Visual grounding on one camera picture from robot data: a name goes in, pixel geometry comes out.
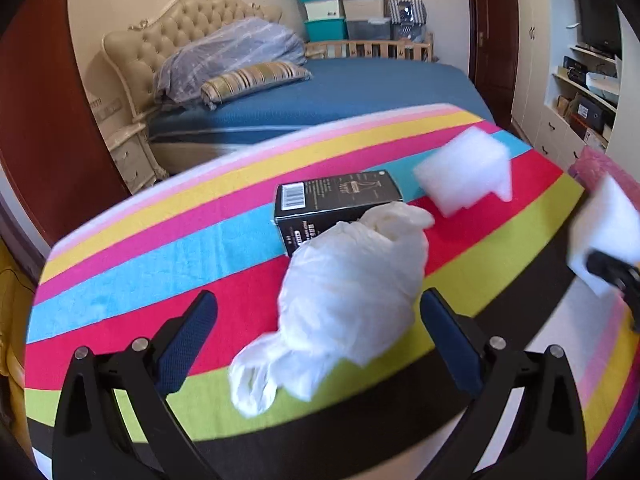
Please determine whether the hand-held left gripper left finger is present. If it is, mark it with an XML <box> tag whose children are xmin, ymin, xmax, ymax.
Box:
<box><xmin>51</xmin><ymin>290</ymin><xmax>221</xmax><ymax>480</ymax></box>

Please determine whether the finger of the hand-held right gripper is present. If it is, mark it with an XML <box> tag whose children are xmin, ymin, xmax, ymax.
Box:
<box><xmin>586</xmin><ymin>250</ymin><xmax>640</xmax><ymax>333</ymax></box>

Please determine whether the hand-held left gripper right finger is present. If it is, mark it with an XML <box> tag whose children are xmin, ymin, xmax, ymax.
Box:
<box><xmin>420</xmin><ymin>287</ymin><xmax>587</xmax><ymax>480</ymax></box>

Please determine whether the trash bin with pink bag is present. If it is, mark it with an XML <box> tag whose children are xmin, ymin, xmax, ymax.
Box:
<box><xmin>567</xmin><ymin>146</ymin><xmax>640</xmax><ymax>196</ymax></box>

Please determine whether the white plastic bag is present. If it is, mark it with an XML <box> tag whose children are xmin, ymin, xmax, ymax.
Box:
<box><xmin>229</xmin><ymin>201</ymin><xmax>436</xmax><ymax>420</ymax></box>

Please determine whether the large white foam block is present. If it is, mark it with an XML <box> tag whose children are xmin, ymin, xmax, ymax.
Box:
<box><xmin>412</xmin><ymin>126</ymin><xmax>514</xmax><ymax>219</ymax></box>

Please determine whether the black box with barcode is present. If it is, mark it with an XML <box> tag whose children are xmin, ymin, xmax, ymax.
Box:
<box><xmin>273</xmin><ymin>170</ymin><xmax>404</xmax><ymax>259</ymax></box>

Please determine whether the striped colourful tablecloth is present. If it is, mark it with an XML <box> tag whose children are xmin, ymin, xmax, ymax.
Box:
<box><xmin>24</xmin><ymin>103</ymin><xmax>640</xmax><ymax>480</ymax></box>

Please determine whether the black box on shelf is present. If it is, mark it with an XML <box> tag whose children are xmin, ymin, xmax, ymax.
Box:
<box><xmin>570</xmin><ymin>92</ymin><xmax>614</xmax><ymax>136</ymax></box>

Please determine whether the white tray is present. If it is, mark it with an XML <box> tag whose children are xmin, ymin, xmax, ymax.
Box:
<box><xmin>585</xmin><ymin>72</ymin><xmax>621</xmax><ymax>101</ymax></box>

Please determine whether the yellow chair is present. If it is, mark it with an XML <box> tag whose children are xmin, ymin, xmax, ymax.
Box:
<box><xmin>0</xmin><ymin>237</ymin><xmax>39</xmax><ymax>432</ymax></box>

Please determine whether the cream nightstand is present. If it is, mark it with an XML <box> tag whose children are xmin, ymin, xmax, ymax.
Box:
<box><xmin>107</xmin><ymin>122</ymin><xmax>169</xmax><ymax>196</ymax></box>

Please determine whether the black television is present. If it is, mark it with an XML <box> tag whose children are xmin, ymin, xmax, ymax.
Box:
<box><xmin>575</xmin><ymin>0</ymin><xmax>623</xmax><ymax>59</ymax></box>

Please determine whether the dark brown door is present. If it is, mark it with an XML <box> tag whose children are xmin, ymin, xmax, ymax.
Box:
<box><xmin>466</xmin><ymin>0</ymin><xmax>521</xmax><ymax>122</ymax></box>

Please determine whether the blue bed mattress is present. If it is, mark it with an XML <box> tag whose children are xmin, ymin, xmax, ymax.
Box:
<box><xmin>147</xmin><ymin>57</ymin><xmax>496</xmax><ymax>177</ymax></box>

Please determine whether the gold striped bolster pillow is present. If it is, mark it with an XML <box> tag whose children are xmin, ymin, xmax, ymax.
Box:
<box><xmin>200</xmin><ymin>60</ymin><xmax>312</xmax><ymax>110</ymax></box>

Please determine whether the grey striped pillow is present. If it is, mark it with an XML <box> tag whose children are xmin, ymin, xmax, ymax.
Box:
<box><xmin>152</xmin><ymin>16</ymin><xmax>307</xmax><ymax>106</ymax></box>

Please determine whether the brown wooden panel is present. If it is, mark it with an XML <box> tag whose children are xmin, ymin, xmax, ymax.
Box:
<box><xmin>0</xmin><ymin>0</ymin><xmax>134</xmax><ymax>252</ymax></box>

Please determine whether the dark fabric bag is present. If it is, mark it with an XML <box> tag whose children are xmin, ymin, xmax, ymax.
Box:
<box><xmin>392</xmin><ymin>24</ymin><xmax>429</xmax><ymax>44</ymax></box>

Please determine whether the beige tufted headboard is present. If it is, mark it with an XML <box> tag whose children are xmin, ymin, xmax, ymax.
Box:
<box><xmin>101</xmin><ymin>0</ymin><xmax>284</xmax><ymax>121</ymax></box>

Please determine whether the grey storage box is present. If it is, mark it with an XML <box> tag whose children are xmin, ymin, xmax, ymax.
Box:
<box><xmin>346</xmin><ymin>17</ymin><xmax>392</xmax><ymax>41</ymax></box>

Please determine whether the checked fabric bag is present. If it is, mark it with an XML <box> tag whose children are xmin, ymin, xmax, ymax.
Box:
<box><xmin>387</xmin><ymin>0</ymin><xmax>427</xmax><ymax>26</ymax></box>

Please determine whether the beige storage box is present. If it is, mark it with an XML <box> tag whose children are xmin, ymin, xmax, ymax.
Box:
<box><xmin>342</xmin><ymin>0</ymin><xmax>389</xmax><ymax>21</ymax></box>

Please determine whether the white storage box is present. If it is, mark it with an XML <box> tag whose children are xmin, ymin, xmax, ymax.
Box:
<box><xmin>303</xmin><ymin>0</ymin><xmax>346</xmax><ymax>22</ymax></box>

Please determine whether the white wall shelf unit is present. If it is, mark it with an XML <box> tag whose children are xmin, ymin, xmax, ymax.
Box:
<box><xmin>510</xmin><ymin>0</ymin><xmax>640</xmax><ymax>172</ymax></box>

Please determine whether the wooden crib rail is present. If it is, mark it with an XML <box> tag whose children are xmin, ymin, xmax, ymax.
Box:
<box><xmin>304</xmin><ymin>35</ymin><xmax>435</xmax><ymax>64</ymax></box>

